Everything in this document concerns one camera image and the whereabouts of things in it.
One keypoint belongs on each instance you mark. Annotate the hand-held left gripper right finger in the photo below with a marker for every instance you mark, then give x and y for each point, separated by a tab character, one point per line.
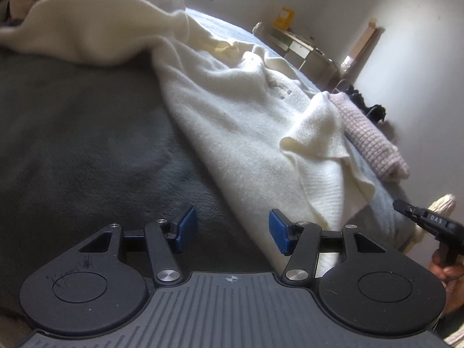
278	230

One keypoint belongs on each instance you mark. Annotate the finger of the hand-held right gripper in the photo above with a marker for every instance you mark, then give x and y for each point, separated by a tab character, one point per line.
403	207

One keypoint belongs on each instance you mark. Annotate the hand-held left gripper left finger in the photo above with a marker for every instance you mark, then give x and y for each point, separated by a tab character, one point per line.
185	226

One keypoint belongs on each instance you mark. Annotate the person's right hand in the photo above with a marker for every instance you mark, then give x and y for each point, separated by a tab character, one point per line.
453	286

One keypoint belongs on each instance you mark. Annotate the fluffy cream cloth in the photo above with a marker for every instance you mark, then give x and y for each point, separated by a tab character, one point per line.
445	203

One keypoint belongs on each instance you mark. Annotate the folded pink knit sweater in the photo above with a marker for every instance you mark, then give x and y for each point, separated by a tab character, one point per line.
369	137

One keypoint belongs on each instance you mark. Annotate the black clothing pile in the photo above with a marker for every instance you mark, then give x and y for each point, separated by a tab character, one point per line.
366	105

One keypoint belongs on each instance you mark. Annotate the dark grey fleece blanket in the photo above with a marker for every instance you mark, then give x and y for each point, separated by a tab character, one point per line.
90	152

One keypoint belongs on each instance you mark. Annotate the wooden board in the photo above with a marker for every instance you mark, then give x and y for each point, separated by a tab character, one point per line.
366	38

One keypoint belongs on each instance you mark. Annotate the white low table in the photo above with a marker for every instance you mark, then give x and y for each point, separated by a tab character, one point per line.
308	49

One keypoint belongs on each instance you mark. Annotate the yellow box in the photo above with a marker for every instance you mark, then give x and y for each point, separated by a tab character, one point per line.
284	18

